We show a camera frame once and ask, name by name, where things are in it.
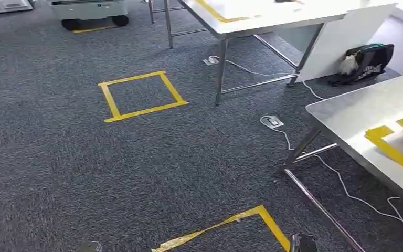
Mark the black bag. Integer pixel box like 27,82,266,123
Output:
328,43,395,87

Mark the black right robot foot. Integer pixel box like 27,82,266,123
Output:
289,234,319,252

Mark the yellow tape under cart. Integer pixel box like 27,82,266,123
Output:
71,24,119,35

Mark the white floor cable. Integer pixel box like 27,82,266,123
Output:
259,115,403,232
209,55,326,101

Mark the grey floor socket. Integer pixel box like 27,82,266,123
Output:
260,115,285,129
203,55,220,67

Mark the yellow tape on bench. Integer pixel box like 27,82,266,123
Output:
365,111,403,184

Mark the grey wheeled cart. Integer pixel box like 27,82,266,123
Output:
50,0,130,32

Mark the steel table with white panel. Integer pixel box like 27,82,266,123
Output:
147,0,398,107

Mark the white flat device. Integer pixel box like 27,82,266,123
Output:
0,0,34,14

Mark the steel work bench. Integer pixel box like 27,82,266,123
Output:
273,69,403,252

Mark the crumpled yellow floor tape square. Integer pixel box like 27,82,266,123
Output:
152,205,292,252

